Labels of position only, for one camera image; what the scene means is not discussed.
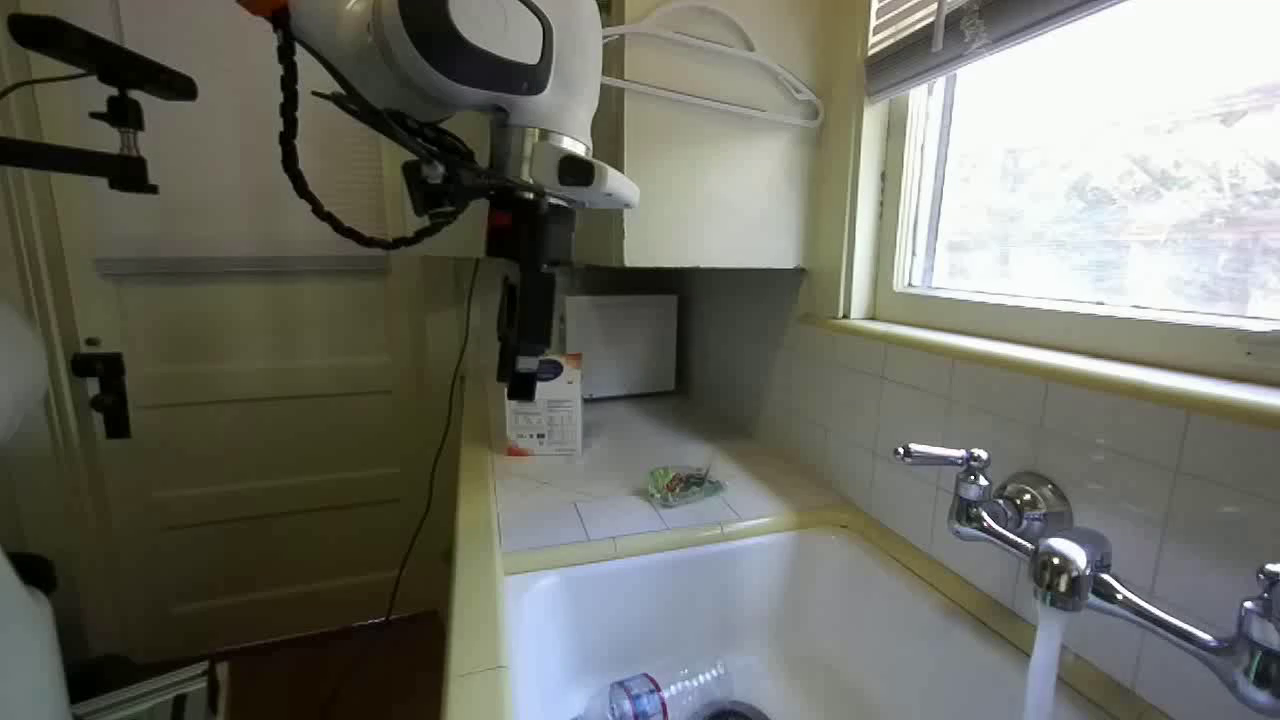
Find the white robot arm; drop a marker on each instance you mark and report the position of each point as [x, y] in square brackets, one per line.
[493, 106]

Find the white upper cabinet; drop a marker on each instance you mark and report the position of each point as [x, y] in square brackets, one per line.
[721, 189]

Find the small green wrapper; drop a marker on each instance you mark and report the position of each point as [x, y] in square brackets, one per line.
[673, 485]

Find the chrome wall tap faucet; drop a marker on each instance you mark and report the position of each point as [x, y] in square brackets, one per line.
[1071, 571]

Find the sink drain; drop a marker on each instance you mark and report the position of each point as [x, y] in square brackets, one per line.
[731, 708]

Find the white plastic clothes hanger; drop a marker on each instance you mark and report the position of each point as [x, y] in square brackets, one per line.
[712, 32]

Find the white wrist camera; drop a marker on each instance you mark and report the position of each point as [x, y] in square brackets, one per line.
[583, 179]

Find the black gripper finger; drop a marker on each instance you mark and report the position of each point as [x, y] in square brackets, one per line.
[521, 388]
[550, 367]

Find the black door latch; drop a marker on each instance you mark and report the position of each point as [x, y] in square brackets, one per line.
[108, 401]

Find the white ceramic sink basin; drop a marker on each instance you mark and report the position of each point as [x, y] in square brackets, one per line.
[808, 624]

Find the white container bottom left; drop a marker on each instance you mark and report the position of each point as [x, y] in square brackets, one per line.
[29, 653]

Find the cream panelled door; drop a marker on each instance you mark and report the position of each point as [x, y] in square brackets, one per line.
[291, 388]

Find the white carton box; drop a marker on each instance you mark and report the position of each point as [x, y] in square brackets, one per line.
[554, 419]

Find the clear bottle in sink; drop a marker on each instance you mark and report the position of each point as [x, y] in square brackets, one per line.
[665, 697]

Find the white microwave appliance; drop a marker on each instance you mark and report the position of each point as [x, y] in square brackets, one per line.
[622, 340]

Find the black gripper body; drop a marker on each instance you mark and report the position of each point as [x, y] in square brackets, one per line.
[534, 239]

